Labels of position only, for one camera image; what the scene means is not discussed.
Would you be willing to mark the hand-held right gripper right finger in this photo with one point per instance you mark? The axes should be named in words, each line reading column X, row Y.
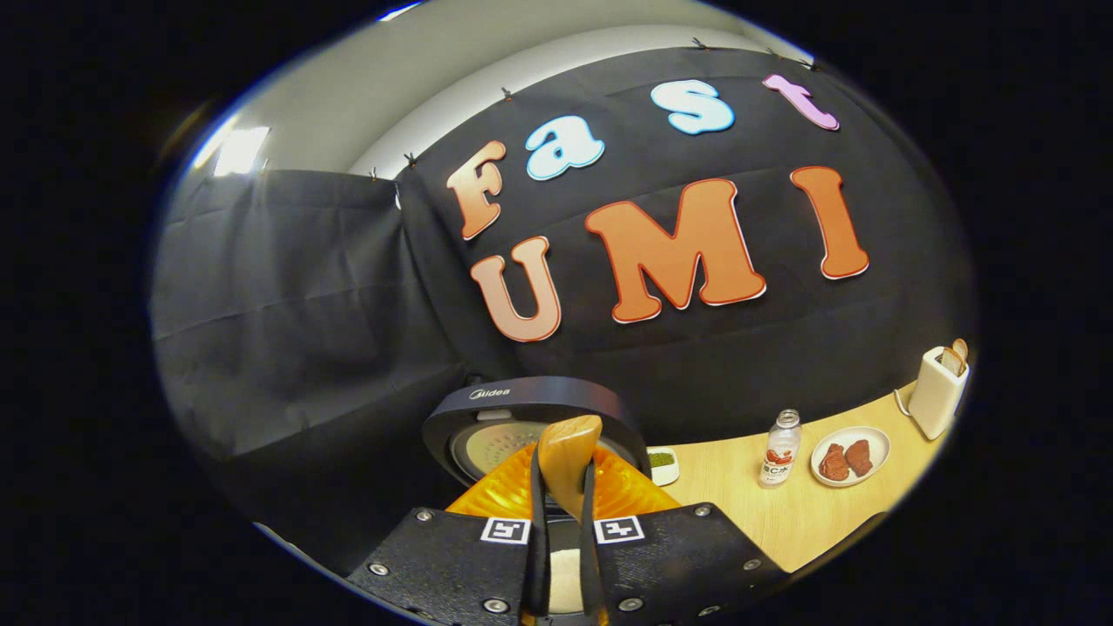
column 589, row 556

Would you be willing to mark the clear plastic drink bottle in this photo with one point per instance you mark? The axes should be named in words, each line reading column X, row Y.
column 779, row 452

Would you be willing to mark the black backdrop cloth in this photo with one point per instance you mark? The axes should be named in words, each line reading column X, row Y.
column 287, row 304

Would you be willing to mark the white toaster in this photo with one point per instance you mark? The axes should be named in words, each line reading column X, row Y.
column 935, row 400

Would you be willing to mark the red meat piece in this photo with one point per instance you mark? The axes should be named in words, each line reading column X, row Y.
column 859, row 458
column 833, row 463

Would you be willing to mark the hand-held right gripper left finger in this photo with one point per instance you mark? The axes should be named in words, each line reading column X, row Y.
column 539, row 556

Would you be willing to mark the wooden spoon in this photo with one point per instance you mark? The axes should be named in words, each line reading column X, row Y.
column 568, row 452

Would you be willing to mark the toasted bread slice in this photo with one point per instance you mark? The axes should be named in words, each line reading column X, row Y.
column 950, row 361
column 961, row 349

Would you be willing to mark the black silver rice cooker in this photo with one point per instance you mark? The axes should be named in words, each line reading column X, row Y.
column 522, row 396

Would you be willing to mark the white round plate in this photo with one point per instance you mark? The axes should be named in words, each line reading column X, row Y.
column 878, row 443

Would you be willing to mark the white divided condiment dish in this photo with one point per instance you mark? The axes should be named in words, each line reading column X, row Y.
column 663, row 465

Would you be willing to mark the ceiling light panel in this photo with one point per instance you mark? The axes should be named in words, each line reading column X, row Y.
column 241, row 150

